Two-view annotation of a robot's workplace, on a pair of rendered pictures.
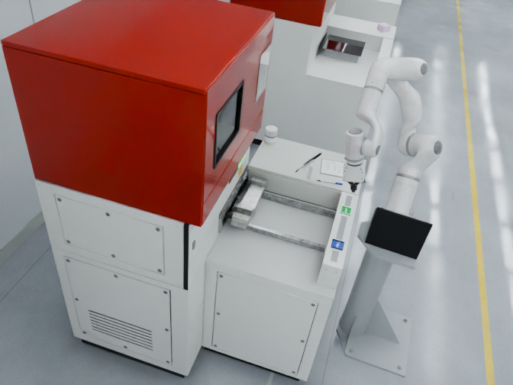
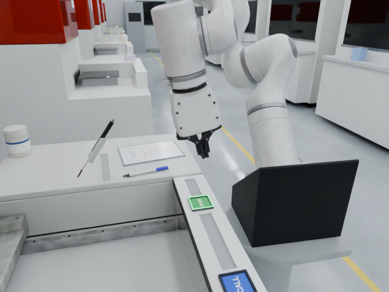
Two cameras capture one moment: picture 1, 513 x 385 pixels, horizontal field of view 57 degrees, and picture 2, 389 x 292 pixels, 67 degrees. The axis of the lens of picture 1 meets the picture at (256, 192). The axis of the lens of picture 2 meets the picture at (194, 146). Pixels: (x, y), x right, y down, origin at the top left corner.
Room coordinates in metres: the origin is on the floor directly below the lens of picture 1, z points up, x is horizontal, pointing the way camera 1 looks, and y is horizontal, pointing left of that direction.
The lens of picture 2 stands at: (1.28, -0.17, 1.40)
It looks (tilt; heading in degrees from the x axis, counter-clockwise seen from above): 24 degrees down; 334
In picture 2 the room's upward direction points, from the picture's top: straight up
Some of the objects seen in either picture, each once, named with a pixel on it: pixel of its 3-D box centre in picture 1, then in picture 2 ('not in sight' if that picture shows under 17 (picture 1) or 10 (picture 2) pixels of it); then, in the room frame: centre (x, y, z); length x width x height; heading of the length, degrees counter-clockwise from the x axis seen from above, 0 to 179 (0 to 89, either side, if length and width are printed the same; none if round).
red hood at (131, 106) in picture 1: (159, 92); not in sight; (1.79, 0.47, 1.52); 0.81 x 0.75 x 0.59; 168
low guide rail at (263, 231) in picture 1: (276, 234); not in sight; (1.73, -0.13, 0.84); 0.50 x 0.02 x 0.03; 78
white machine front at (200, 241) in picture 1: (221, 201); not in sight; (1.72, 0.16, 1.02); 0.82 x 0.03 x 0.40; 168
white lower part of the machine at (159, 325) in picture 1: (160, 265); not in sight; (1.79, 0.50, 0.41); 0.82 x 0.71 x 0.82; 168
